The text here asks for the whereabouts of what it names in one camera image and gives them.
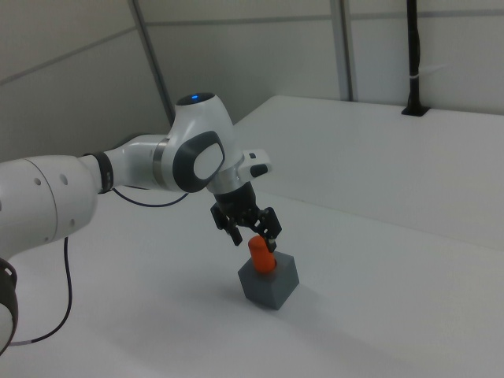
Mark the orange cylinder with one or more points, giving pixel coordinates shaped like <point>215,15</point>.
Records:
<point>260,258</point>

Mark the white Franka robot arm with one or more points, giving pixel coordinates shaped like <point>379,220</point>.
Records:
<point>39,197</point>

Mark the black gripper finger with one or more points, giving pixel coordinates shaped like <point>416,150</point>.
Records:
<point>235,235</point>
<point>269,222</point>

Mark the grey block with round hole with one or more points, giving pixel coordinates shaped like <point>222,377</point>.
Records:
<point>271,292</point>

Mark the black pole with base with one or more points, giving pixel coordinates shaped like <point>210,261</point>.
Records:
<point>413,39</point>

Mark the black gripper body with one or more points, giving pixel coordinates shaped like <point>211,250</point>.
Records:
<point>236,202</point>

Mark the grey partition post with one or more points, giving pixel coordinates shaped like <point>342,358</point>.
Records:
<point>349,47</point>
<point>154,59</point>

